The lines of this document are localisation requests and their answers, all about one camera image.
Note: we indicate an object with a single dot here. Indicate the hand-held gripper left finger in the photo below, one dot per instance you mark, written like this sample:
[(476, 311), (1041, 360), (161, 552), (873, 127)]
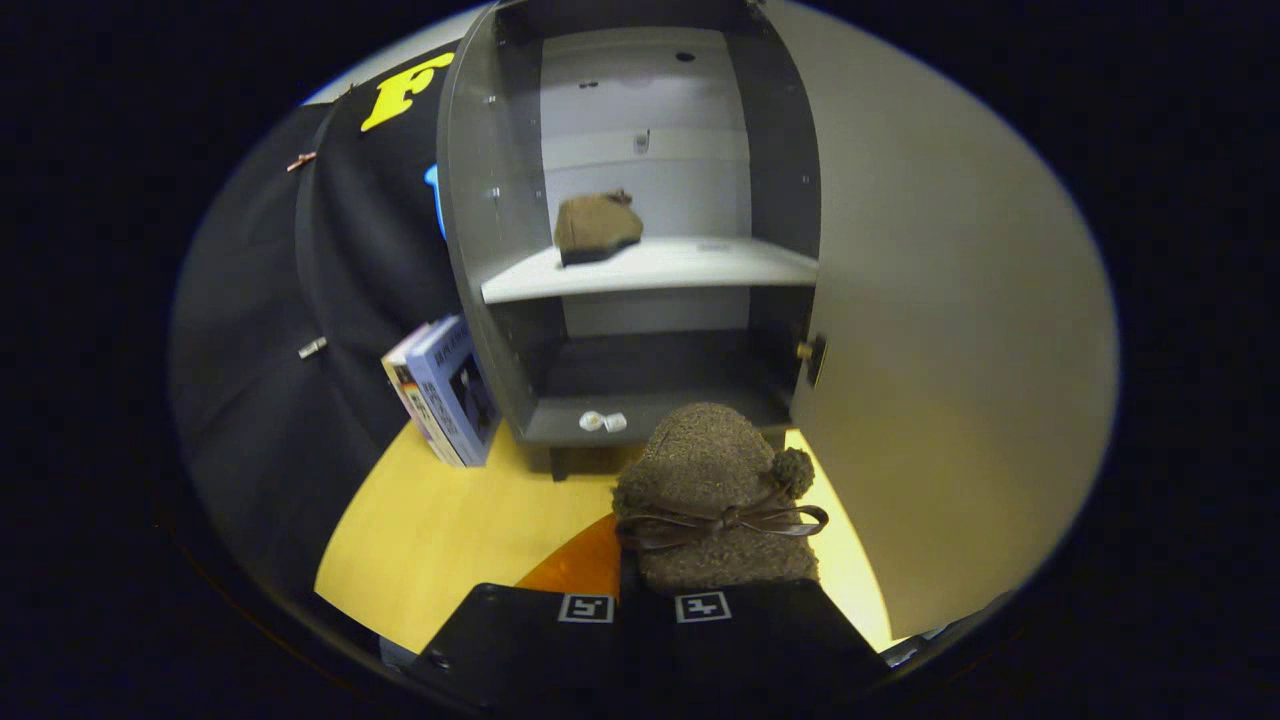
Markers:
[(520, 640)]

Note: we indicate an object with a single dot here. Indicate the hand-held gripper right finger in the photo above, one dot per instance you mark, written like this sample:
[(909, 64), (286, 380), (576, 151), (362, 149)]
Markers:
[(760, 640)]

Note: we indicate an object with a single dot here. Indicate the brown fuzzy shoe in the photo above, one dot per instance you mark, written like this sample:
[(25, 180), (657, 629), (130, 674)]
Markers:
[(715, 470), (597, 228)]

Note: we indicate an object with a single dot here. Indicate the beige shoe cabinet door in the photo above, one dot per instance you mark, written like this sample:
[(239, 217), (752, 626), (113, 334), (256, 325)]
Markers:
[(950, 350)]

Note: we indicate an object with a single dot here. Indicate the grey shoe cabinet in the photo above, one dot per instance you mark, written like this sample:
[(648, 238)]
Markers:
[(650, 265)]

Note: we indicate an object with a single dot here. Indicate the blue book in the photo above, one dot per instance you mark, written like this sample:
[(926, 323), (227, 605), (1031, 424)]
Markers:
[(450, 390)]

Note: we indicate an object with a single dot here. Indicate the white book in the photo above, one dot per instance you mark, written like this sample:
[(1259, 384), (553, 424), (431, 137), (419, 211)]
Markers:
[(408, 385)]

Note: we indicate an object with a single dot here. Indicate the silver clip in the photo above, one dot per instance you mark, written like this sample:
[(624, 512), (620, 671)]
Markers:
[(312, 348)]

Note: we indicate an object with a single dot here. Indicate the black backdrop cloth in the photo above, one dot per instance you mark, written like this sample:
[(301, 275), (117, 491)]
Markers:
[(270, 350)]

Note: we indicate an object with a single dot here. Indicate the pink clip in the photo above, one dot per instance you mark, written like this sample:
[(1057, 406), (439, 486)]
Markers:
[(301, 161)]

